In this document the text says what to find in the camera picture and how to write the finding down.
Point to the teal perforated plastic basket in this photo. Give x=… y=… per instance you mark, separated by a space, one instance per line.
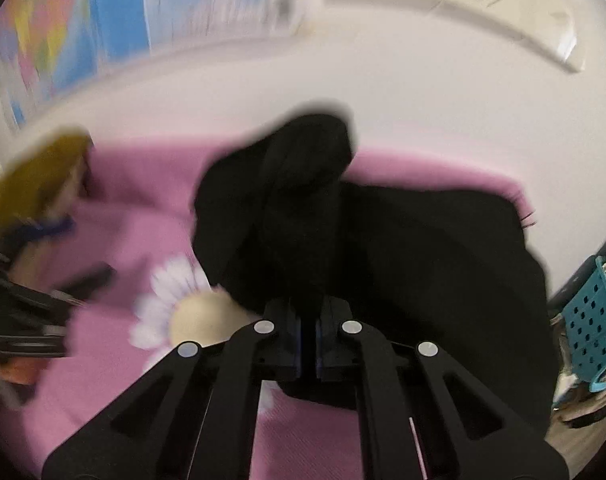
x=585 y=321

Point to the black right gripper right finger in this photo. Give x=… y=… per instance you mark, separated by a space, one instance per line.
x=421 y=415

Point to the black cardigan with gold buttons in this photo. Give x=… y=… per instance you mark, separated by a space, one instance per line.
x=277 y=222

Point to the colourful wall map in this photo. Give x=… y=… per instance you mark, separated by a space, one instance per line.
x=50 y=48

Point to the mustard yellow garment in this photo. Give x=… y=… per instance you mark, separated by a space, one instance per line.
x=29 y=189

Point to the pink bed sheet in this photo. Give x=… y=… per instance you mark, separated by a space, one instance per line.
x=137 y=218

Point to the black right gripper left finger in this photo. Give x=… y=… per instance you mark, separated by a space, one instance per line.
x=193 y=416

